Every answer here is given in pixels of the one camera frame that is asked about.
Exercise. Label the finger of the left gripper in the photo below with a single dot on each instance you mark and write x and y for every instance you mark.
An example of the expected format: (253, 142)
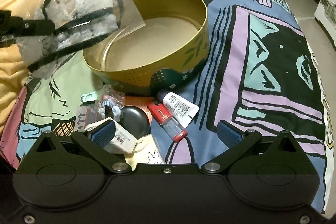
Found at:
(28, 27)

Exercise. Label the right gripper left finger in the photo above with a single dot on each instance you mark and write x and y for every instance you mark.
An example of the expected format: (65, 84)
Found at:
(93, 144)

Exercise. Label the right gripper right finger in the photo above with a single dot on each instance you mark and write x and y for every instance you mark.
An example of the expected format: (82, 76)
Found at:
(239, 144)

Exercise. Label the white soap packet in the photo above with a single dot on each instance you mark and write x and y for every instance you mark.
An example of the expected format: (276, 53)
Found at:
(115, 134)

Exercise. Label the black round case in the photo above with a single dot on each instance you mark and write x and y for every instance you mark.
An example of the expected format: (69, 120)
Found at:
(135, 121)

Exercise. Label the red clear lighter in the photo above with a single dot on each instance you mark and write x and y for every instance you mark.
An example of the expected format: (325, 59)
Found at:
(166, 120)

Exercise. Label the white tube purple cap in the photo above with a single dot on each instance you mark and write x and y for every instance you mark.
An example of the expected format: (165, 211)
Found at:
(182, 110)

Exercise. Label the orange tube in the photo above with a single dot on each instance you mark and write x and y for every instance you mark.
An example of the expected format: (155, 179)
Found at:
(140, 102)

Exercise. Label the colourful printed bed cover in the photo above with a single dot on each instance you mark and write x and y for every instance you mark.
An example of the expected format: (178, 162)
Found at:
(260, 74)

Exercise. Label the green foil sachet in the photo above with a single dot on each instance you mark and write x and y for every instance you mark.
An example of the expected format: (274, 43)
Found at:
(89, 97)

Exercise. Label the round gold tin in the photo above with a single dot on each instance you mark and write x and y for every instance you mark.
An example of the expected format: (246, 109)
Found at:
(166, 53)

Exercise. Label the white wire pet cage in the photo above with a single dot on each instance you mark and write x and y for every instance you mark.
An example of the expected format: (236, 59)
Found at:
(325, 14)

